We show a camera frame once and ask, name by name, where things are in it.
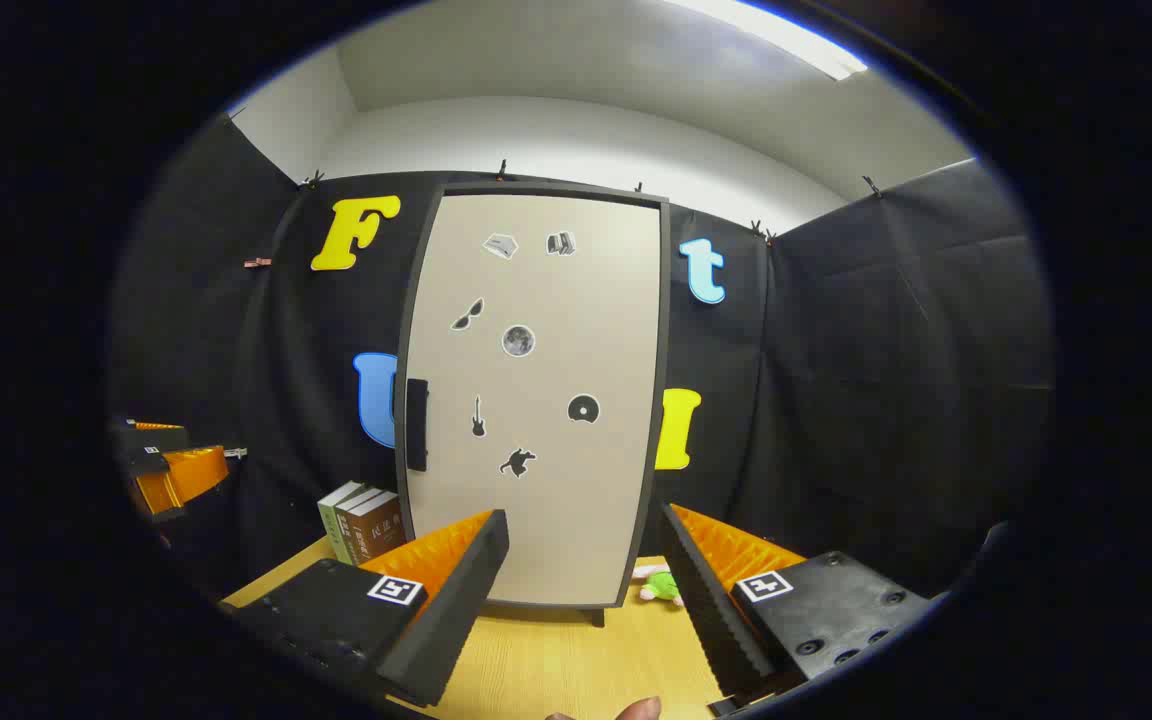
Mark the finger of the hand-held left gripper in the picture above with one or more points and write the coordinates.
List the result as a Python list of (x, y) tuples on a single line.
[(158, 428), (181, 478)]

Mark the dark grey cabinet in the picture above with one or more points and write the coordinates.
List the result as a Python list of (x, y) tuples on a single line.
[(536, 188)]

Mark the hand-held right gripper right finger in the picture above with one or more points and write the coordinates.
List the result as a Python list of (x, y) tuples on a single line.
[(706, 600)]

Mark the green and white plush toy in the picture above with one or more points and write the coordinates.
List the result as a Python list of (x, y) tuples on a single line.
[(661, 587)]

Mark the beige cabinet door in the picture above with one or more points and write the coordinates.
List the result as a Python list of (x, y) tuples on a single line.
[(546, 500)]

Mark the black backdrop cloth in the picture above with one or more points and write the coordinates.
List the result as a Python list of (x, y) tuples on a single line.
[(836, 400)]

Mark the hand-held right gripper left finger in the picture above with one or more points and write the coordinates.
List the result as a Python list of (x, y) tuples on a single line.
[(456, 600)]

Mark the brown book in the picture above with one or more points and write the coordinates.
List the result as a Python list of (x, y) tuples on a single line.
[(378, 525)]

